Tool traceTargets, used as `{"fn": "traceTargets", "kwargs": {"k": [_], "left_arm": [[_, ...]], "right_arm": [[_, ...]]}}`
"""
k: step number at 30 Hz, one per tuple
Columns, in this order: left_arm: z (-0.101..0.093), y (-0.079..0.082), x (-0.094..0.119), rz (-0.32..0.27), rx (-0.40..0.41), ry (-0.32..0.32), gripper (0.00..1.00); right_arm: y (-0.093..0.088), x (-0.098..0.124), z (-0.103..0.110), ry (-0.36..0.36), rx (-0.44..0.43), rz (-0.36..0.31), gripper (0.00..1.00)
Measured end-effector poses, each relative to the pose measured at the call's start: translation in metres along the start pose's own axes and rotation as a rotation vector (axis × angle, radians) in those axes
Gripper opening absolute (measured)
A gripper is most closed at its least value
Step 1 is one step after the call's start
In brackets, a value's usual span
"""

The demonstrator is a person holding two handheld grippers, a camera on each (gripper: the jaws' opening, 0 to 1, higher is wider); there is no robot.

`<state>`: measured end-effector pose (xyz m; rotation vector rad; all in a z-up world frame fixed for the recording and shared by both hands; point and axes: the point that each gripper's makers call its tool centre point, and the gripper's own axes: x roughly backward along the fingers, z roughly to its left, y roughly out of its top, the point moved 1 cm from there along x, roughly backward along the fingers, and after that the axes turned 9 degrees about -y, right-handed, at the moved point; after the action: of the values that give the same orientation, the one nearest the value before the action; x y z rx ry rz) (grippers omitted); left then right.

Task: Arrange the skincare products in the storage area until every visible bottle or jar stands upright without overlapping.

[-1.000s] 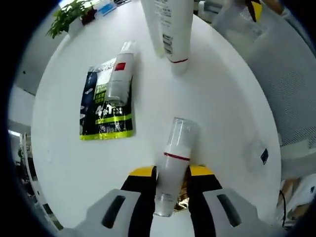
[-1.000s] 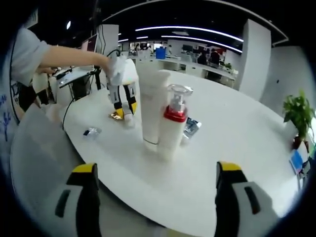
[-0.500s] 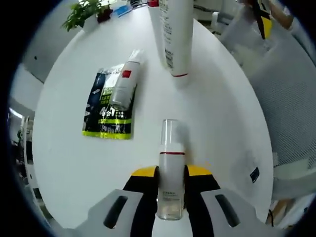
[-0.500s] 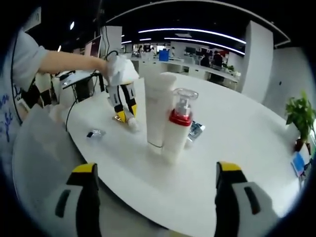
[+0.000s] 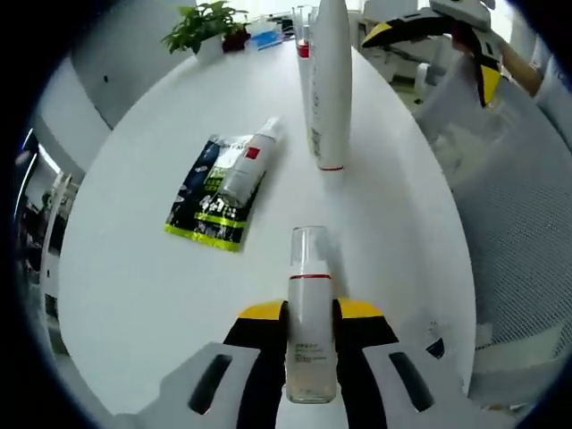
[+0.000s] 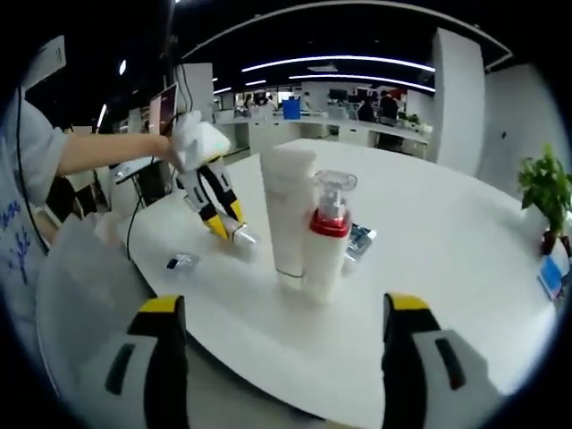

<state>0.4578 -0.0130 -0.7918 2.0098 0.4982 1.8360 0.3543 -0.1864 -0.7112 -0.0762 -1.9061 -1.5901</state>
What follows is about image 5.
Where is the green black skincare sachet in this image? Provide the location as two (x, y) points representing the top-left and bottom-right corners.
(163, 132), (270, 254)

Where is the large white skincare tube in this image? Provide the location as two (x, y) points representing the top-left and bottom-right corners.
(307, 0), (353, 172)

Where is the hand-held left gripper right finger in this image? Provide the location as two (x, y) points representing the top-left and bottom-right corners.
(332, 298), (473, 429)

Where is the small plant in red pot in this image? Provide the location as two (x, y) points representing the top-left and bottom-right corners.
(222, 21), (252, 55)

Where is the grey mesh office chair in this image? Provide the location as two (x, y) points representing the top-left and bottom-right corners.
(410, 87), (572, 403)

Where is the green plant in white pot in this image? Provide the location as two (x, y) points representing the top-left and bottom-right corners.
(161, 1), (249, 64)

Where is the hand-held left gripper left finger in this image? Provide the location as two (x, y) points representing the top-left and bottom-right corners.
(149, 298), (290, 429)

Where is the blue tissue pack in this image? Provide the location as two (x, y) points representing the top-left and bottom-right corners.
(248, 25), (286, 52)

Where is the small white skincare bottle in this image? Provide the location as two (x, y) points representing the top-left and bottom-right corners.
(220, 116), (286, 207)
(285, 226), (337, 404)

